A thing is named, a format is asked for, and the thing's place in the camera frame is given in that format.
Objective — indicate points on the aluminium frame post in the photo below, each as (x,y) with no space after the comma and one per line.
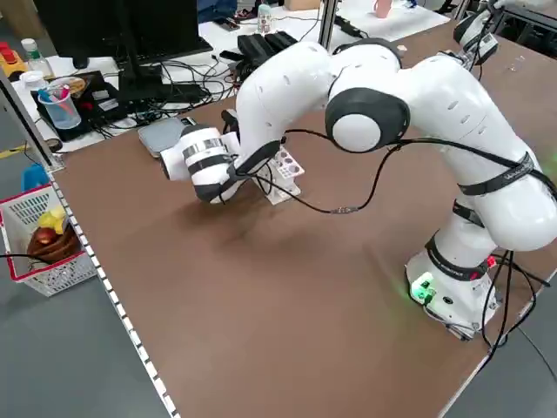
(30,126)

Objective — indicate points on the brown wooden bowl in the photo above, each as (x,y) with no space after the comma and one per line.
(50,246)

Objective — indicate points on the white test tube rack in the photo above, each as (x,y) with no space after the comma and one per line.
(287,165)

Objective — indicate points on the yellow plastic object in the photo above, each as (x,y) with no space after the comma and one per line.
(54,217)

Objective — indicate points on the white basket red rim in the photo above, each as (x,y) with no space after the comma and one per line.
(56,274)

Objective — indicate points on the silver digital scale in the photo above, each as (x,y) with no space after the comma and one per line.
(161,132)

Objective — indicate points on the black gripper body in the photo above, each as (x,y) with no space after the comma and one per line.
(230,122)

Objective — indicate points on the black finned power supply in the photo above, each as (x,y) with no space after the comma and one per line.
(283,43)
(254,45)

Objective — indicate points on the black flat box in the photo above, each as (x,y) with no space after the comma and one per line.
(93,87)

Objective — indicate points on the aluminium camera mast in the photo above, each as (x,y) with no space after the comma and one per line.
(328,22)

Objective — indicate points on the black computer monitor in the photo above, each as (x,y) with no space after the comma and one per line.
(87,26)

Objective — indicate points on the clear plastic measuring cup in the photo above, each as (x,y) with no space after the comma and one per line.
(61,109)

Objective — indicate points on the clear bottle white cap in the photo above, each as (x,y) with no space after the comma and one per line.
(35,56)

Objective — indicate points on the blue plastic object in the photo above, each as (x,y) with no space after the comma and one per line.
(35,178)

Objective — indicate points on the black power strip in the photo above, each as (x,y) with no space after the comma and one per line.
(348,27)

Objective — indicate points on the pink plastic cup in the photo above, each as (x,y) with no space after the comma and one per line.
(383,8)

